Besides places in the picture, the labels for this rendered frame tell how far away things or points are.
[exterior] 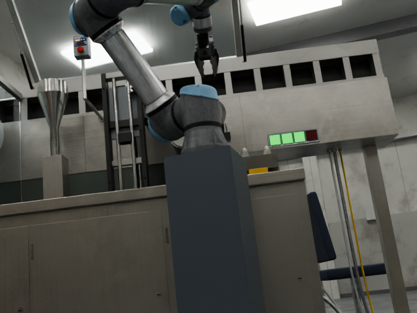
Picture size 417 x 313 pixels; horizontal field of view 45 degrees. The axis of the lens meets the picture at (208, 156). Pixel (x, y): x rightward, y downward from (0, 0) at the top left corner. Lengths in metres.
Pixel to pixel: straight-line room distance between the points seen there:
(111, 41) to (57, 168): 0.88
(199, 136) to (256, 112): 1.10
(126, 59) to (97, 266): 0.74
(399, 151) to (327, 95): 9.28
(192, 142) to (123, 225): 0.53
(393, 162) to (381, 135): 9.20
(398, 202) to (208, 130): 10.29
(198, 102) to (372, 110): 1.29
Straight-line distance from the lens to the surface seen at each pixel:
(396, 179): 11.72
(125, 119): 2.13
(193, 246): 1.39
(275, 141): 2.50
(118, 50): 1.61
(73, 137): 2.64
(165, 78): 2.64
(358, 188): 11.67
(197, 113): 1.50
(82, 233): 1.90
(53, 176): 2.33
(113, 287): 1.86
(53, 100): 2.43
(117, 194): 1.86
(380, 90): 2.67
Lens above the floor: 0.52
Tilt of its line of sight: 14 degrees up
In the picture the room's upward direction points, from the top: 7 degrees counter-clockwise
